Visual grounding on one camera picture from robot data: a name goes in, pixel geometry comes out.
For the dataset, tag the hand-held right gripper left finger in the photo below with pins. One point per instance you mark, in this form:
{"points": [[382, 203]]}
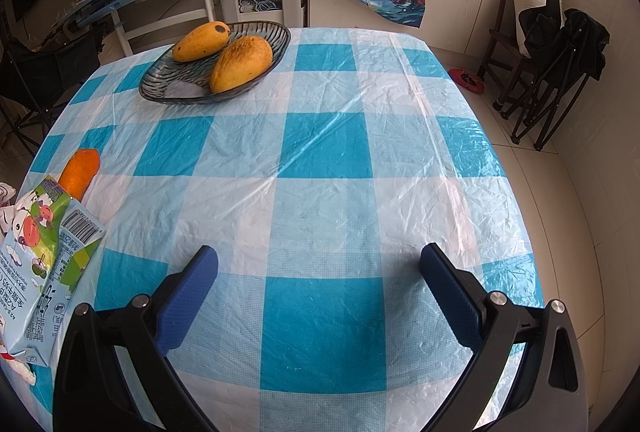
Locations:
{"points": [[192, 282]]}

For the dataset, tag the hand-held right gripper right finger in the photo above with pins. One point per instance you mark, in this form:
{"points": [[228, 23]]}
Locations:
{"points": [[445, 282]]}

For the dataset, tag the green milk carton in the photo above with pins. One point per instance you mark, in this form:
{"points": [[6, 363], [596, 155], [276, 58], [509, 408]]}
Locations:
{"points": [[45, 262]]}

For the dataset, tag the white tissue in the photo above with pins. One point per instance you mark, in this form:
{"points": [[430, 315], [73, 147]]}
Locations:
{"points": [[22, 369]]}

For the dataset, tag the blue white checkered tablecloth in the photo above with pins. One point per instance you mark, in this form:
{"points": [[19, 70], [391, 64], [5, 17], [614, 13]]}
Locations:
{"points": [[320, 212]]}

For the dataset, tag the orange peel piece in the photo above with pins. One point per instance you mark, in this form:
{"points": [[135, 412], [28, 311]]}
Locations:
{"points": [[80, 172]]}

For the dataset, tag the dark glass fruit bowl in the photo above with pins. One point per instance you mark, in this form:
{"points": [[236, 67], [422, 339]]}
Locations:
{"points": [[170, 79]]}

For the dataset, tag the pair of red slippers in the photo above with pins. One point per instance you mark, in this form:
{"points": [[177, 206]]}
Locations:
{"points": [[467, 79]]}

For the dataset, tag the red snack bag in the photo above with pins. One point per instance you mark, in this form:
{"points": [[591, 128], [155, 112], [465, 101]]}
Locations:
{"points": [[4, 202]]}

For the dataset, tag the large yellow mango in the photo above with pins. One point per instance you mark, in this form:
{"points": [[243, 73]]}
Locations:
{"points": [[240, 64]]}

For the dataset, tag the yellow mango with dark spot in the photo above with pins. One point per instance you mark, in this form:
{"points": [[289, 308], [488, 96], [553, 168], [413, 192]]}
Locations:
{"points": [[197, 43]]}

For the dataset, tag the dark wooden chair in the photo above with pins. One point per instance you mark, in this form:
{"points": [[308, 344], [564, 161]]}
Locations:
{"points": [[500, 43]]}

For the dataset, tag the black camping chair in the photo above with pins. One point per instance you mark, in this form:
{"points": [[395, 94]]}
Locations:
{"points": [[60, 62]]}

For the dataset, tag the black folding chair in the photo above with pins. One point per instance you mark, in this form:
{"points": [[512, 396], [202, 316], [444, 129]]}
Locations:
{"points": [[580, 32]]}

